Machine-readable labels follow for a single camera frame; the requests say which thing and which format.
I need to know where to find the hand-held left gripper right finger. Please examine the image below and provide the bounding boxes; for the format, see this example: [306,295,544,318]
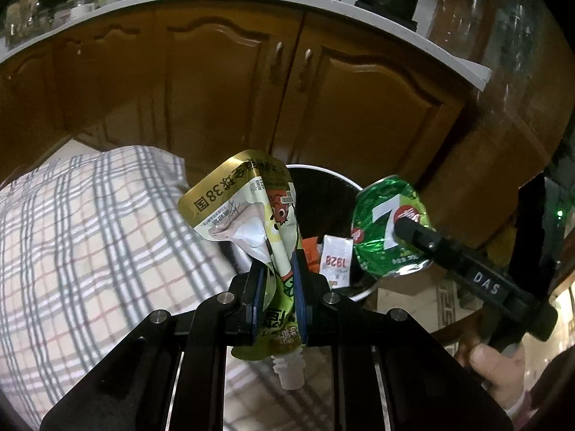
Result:
[290,251,515,431]

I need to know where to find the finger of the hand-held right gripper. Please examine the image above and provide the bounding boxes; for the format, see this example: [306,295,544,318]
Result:
[393,218,558,352]

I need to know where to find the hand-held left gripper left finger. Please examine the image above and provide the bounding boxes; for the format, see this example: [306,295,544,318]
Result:
[40,261,270,431]

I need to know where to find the orange snack wrapper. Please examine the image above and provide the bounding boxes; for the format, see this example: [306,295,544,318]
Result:
[302,236,324,274]

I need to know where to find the red and white packet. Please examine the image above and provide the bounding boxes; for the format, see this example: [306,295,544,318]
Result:
[321,235,354,290]

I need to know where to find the green and gold spout pouch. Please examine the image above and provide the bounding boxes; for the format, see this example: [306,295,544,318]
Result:
[177,149,308,390]

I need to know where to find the crushed green soda can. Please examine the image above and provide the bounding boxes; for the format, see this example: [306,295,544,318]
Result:
[350,174,436,279]

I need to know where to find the white bin with black liner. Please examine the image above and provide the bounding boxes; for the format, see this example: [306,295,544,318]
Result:
[270,164,379,302]

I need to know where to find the person's right hand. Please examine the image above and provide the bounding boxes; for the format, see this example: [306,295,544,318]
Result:
[467,342,529,414]

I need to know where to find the wooden glass-panel door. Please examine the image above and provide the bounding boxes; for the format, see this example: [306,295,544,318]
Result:
[427,0,564,178]

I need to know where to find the wooden kitchen cabinet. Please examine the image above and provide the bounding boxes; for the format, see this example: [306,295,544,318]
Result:
[0,0,491,252]

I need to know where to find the black cooker under pot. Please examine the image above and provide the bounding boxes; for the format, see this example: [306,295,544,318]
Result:
[355,2,419,33]

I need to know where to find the clear glass jar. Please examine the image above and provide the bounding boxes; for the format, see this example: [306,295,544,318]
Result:
[4,2,50,40]

